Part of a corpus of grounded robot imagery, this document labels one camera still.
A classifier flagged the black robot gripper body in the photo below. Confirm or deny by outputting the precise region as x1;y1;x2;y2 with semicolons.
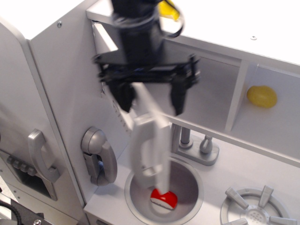
93;14;200;88

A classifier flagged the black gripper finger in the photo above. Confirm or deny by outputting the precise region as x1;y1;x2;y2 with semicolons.
108;82;135;112
171;78;187;115

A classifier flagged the white toy microwave door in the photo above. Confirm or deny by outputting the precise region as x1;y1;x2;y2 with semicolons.
91;22;173;195

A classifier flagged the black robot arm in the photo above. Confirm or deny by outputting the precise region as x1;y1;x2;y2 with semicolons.
93;0;200;115

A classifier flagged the yellow toy banana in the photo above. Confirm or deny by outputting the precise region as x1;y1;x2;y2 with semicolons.
158;0;180;21

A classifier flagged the grey toy faucet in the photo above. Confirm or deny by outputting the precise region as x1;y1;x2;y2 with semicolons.
171;124;219;166

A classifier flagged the white toy kitchen cabinet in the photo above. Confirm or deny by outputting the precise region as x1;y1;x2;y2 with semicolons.
0;0;300;225

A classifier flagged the yellow toy lemon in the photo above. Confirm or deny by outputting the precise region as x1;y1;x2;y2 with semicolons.
246;85;278;108

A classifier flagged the silver toy sink bowl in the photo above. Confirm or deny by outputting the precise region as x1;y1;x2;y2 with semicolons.
125;157;204;225

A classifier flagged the red white toy sushi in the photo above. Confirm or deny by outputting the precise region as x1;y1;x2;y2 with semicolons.
150;189;178;210

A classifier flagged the grey toy ice dispenser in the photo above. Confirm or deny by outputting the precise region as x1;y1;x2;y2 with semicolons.
6;155;57;201

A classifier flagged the grey toy stove burner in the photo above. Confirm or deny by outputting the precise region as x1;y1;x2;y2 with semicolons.
220;186;298;225

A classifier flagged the grey toy wall phone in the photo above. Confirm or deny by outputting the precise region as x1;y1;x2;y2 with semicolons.
81;127;118;186

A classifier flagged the grey toy fridge door handle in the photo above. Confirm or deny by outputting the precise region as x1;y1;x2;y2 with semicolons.
27;129;60;183

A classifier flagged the black braided cable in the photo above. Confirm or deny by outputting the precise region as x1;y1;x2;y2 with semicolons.
0;201;23;225

